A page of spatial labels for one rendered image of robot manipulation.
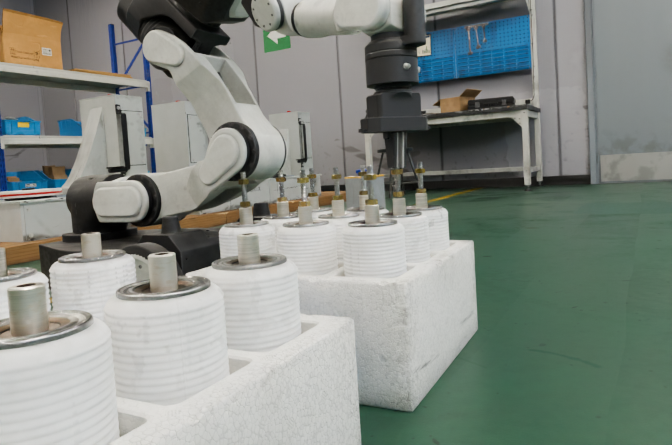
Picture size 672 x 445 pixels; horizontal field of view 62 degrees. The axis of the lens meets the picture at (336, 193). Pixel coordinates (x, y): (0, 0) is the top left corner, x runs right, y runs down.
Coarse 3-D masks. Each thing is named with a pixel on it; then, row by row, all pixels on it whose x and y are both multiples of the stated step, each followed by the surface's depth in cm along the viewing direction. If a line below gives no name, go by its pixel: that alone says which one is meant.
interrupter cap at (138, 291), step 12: (180, 276) 50; (192, 276) 50; (120, 288) 46; (132, 288) 46; (144, 288) 47; (180, 288) 47; (192, 288) 45; (204, 288) 46; (132, 300) 43; (144, 300) 43
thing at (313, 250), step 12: (288, 228) 88; (300, 228) 87; (312, 228) 87; (324, 228) 88; (288, 240) 87; (300, 240) 86; (312, 240) 86; (324, 240) 87; (288, 252) 87; (300, 252) 86; (312, 252) 87; (324, 252) 88; (336, 252) 91; (300, 264) 87; (312, 264) 87; (324, 264) 87; (336, 264) 90
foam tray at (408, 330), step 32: (448, 256) 95; (320, 288) 82; (352, 288) 79; (384, 288) 77; (416, 288) 79; (448, 288) 94; (384, 320) 77; (416, 320) 79; (448, 320) 93; (384, 352) 78; (416, 352) 79; (448, 352) 92; (384, 384) 78; (416, 384) 78
